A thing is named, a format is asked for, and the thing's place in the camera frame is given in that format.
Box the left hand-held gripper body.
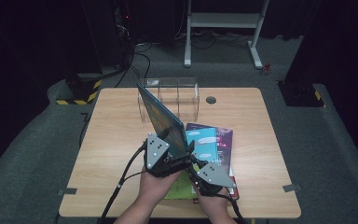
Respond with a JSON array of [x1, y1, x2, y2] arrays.
[[143, 133, 191, 179]]

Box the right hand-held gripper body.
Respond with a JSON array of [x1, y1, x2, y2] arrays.
[[187, 161, 238, 198]]

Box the light blue hardcover picture book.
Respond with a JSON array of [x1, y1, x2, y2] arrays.
[[163, 126, 219, 201]]

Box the dark blue picture book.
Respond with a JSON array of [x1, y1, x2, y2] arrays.
[[136, 83, 190, 160]]

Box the thick white and red book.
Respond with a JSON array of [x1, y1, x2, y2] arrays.
[[193, 175, 241, 205]]

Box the purple softcover book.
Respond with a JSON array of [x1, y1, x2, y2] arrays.
[[185, 122, 234, 175]]

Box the clear acrylic book rack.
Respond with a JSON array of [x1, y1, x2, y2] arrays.
[[137, 77, 200, 123]]

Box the person's right hand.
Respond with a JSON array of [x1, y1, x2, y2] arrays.
[[195, 186, 231, 219]]

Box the person's left hand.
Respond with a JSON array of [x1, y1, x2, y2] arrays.
[[137, 167, 184, 213]]

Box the grey tape piece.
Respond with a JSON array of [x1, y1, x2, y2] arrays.
[[282, 183, 303, 193], [57, 186, 78, 197]]

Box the black yellow striped stand base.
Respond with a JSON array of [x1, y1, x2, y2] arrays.
[[277, 79, 326, 108], [55, 72, 103, 106]]

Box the black computer tower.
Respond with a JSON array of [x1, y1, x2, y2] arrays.
[[111, 0, 138, 70]]

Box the white metal stand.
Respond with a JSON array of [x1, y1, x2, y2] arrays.
[[184, 0, 270, 70]]

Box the right hand-held gripper cable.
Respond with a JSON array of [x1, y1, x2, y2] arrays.
[[223, 193, 247, 224]]

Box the hand-held gripper cable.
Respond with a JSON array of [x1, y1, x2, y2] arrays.
[[98, 142, 149, 224], [223, 193, 247, 224]]

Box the left hand-held gripper cable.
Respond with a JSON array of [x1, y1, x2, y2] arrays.
[[98, 142, 149, 224]]

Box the black floor cables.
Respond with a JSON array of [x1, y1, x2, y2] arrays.
[[115, 41, 153, 89]]

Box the bundle of black cables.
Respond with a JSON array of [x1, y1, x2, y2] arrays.
[[173, 28, 254, 50]]

